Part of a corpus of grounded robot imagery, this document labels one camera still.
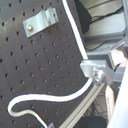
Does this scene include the aluminium frame rail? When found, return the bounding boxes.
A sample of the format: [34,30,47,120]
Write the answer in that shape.
[59,83,105,128]

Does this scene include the silver metal cable clip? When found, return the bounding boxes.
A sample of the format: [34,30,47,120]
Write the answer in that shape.
[23,7,59,37]

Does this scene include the small metal clip bottom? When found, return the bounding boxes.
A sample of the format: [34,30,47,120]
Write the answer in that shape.
[48,123,55,128]

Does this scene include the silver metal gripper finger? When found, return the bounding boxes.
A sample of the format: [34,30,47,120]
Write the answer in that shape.
[80,60,125,88]

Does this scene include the black cables in background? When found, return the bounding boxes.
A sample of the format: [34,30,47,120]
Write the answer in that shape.
[74,0,125,36]

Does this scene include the black perforated board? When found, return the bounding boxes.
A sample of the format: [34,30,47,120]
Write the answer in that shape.
[0,0,108,128]

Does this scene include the white cable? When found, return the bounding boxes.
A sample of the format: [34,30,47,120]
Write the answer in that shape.
[7,0,95,128]

